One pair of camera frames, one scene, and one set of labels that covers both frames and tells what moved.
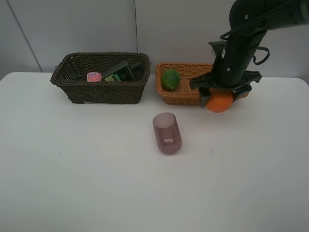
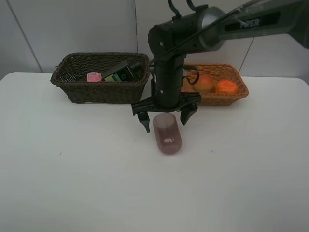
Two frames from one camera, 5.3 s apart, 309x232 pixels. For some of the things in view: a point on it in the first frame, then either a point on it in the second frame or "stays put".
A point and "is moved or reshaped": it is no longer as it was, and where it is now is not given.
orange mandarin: [219, 100] is moved or reshaped
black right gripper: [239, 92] → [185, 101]
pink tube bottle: [94, 77] stays put
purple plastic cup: [168, 132] stays put
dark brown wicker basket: [70, 74] stays put
